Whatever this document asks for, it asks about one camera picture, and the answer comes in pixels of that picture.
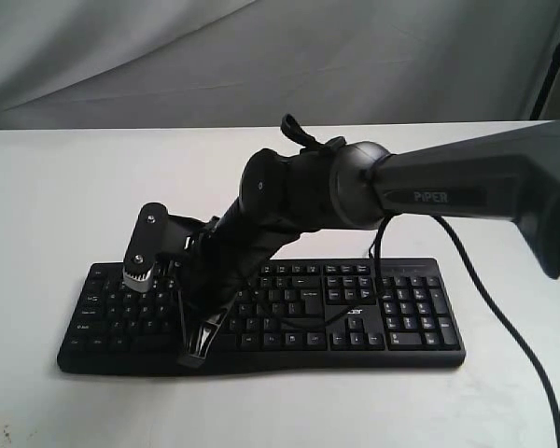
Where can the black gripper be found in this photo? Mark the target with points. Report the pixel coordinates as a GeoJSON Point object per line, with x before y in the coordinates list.
{"type": "Point", "coordinates": [216, 258]}

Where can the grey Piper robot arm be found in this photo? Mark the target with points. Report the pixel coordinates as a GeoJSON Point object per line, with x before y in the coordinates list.
{"type": "Point", "coordinates": [513, 176]}

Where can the black Acer keyboard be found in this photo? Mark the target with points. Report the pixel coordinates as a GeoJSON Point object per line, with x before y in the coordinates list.
{"type": "Point", "coordinates": [299, 314]}

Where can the grey backdrop cloth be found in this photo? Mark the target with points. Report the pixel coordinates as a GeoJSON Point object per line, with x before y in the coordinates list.
{"type": "Point", "coordinates": [153, 64]}

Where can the black tripod stand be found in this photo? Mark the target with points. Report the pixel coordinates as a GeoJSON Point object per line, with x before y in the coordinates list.
{"type": "Point", "coordinates": [547, 83]}

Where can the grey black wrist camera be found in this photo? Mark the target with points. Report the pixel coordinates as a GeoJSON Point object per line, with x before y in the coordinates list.
{"type": "Point", "coordinates": [145, 245]}

